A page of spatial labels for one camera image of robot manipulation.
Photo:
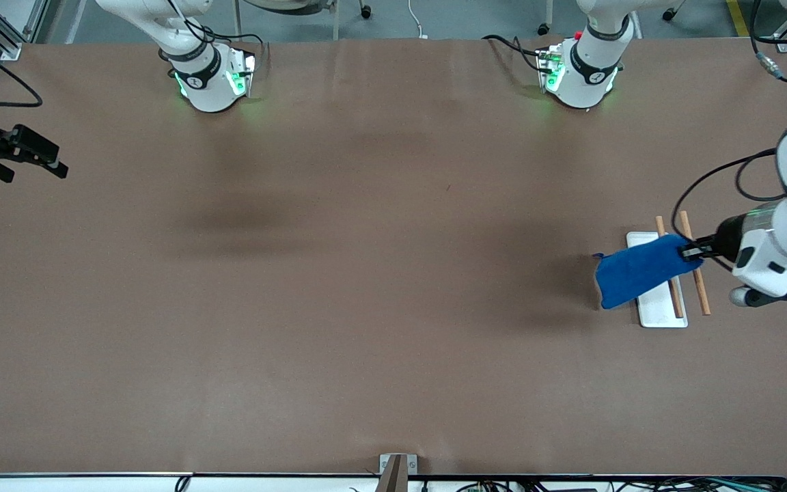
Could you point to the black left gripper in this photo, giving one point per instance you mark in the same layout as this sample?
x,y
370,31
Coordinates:
x,y
727,238

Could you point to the white rack with wooden bars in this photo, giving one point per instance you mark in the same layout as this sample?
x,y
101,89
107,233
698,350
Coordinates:
x,y
660,314

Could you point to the grey chair base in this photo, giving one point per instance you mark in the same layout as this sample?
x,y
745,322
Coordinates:
x,y
284,5

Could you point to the metal bracket with post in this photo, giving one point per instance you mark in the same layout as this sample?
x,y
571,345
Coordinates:
x,y
397,471

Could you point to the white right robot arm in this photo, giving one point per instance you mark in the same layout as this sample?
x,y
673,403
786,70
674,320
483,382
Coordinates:
x,y
209,82

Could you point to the blue microfibre towel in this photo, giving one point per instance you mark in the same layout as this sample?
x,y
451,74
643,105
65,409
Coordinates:
x,y
632,270

